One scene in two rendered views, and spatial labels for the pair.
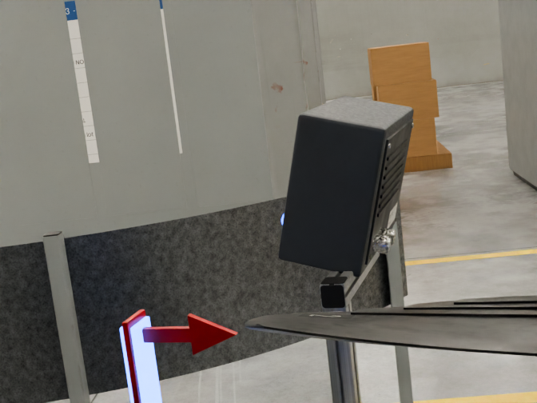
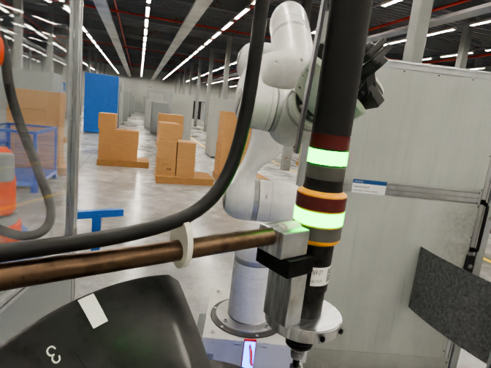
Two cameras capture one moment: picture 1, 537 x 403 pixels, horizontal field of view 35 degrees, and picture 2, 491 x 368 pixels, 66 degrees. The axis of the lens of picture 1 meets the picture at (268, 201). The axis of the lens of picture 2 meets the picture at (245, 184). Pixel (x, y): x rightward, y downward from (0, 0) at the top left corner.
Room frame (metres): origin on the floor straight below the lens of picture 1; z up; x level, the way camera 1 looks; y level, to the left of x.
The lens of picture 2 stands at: (0.19, -0.52, 1.63)
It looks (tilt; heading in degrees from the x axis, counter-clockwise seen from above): 11 degrees down; 68
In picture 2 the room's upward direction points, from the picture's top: 6 degrees clockwise
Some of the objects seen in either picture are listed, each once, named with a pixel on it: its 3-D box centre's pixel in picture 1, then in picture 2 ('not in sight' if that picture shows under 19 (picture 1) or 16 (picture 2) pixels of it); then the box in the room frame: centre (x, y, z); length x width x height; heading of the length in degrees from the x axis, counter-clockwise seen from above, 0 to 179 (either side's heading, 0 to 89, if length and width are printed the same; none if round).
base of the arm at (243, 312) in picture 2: not in sight; (250, 288); (0.63, 0.43, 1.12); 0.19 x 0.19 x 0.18
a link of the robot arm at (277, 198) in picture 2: not in sight; (270, 221); (0.66, 0.42, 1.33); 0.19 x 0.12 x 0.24; 163
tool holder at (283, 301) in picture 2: not in sight; (302, 274); (0.36, -0.25, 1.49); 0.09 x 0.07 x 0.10; 17
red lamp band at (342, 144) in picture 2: not in sight; (329, 141); (0.37, -0.24, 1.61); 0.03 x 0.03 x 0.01
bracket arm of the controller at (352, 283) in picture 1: (352, 269); not in sight; (1.09, -0.10, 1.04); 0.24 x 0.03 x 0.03; 162
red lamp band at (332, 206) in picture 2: not in sight; (321, 199); (0.37, -0.24, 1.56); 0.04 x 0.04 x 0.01
